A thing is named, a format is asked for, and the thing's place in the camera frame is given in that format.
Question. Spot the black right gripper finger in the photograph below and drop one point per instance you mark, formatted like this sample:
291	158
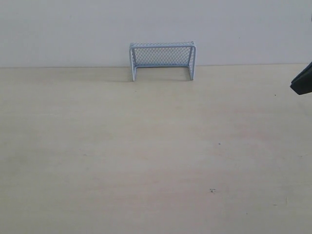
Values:
302	83

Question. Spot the small white toy goal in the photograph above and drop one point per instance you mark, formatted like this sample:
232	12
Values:
167	54

